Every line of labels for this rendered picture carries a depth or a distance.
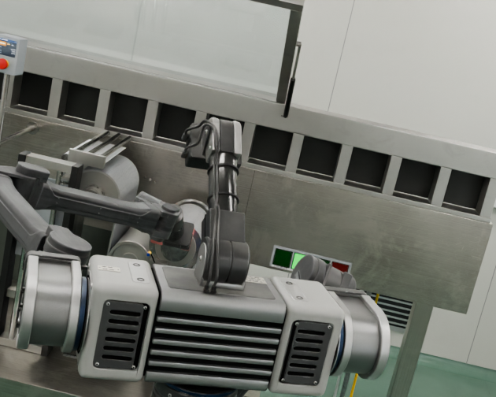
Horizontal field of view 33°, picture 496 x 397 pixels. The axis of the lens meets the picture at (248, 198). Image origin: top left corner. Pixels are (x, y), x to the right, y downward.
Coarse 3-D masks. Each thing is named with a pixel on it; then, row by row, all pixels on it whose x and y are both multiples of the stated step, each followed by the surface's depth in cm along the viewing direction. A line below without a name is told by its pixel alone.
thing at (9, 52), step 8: (0, 40) 224; (8, 40) 223; (16, 40) 223; (24, 40) 225; (0, 48) 224; (8, 48) 224; (16, 48) 223; (24, 48) 227; (0, 56) 225; (8, 56) 224; (16, 56) 224; (24, 56) 228; (0, 64) 224; (8, 64) 225; (16, 64) 224; (8, 72) 225; (16, 72) 225
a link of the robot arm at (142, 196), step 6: (144, 192) 210; (138, 198) 206; (144, 198) 208; (150, 198) 208; (156, 198) 209; (162, 204) 201; (168, 204) 204; (168, 210) 200; (174, 210) 200; (156, 240) 201; (162, 240) 203
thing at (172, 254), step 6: (162, 246) 229; (168, 246) 229; (162, 252) 229; (168, 252) 229; (174, 252) 229; (180, 252) 229; (186, 252) 228; (168, 258) 229; (174, 258) 229; (180, 258) 229
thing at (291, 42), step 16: (256, 0) 208; (272, 0) 207; (288, 0) 206; (304, 0) 206; (288, 32) 218; (48, 48) 257; (288, 48) 225; (112, 64) 257; (288, 64) 233; (192, 80) 256; (288, 80) 241; (256, 96) 255; (288, 96) 244; (288, 112) 251
